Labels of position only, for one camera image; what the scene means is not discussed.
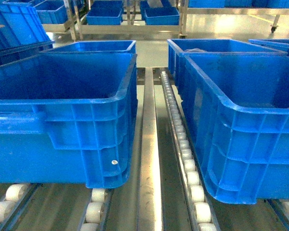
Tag steel shelf rack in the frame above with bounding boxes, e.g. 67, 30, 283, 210
0, 0, 289, 231

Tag blue bin behind right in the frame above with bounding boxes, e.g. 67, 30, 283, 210
167, 38, 287, 86

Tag blue bin behind left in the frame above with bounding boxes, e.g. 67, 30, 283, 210
42, 40, 136, 54

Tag large blue bin left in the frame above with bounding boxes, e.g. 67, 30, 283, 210
0, 52, 138, 189

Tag large blue bin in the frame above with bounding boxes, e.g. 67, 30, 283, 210
183, 54, 289, 204
0, 52, 138, 189

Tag large blue bin right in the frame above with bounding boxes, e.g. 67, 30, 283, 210
183, 54, 289, 204

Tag white roller track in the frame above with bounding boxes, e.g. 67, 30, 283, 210
160, 70, 220, 231

